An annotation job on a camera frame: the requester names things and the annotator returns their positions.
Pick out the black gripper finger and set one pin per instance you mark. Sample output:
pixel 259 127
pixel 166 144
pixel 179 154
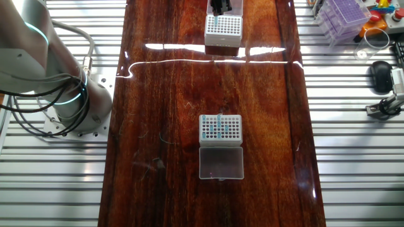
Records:
pixel 216 8
pixel 227 4

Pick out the blue pipette tip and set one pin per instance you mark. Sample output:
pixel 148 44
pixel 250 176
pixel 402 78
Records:
pixel 226 128
pixel 218 135
pixel 218 125
pixel 218 117
pixel 216 20
pixel 204 135
pixel 204 118
pixel 211 128

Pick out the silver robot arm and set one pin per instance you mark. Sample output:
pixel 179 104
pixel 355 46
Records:
pixel 79 104

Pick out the white pipette tip holder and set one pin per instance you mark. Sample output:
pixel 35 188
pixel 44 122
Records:
pixel 222 39
pixel 221 164

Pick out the purple pipette tip box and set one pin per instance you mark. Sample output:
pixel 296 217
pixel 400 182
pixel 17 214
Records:
pixel 347 15

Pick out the large brown wooden board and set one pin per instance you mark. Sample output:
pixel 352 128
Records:
pixel 176 94

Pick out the clear plastic cup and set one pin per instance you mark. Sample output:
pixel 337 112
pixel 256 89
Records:
pixel 363 53

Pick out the orange box red button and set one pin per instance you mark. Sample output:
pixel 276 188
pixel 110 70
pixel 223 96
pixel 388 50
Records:
pixel 375 23

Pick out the small colourful toy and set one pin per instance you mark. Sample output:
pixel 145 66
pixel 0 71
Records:
pixel 383 5

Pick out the grey box red button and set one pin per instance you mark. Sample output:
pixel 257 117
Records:
pixel 396 22

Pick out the black computer mouse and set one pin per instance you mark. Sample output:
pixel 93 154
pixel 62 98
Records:
pixel 381 77

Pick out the black keyboard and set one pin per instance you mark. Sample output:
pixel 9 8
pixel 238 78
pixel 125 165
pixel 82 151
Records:
pixel 399 55

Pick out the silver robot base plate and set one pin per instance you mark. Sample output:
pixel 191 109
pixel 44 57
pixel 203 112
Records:
pixel 104 82

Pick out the small silver mounted camera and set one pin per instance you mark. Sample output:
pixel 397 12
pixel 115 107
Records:
pixel 398 80

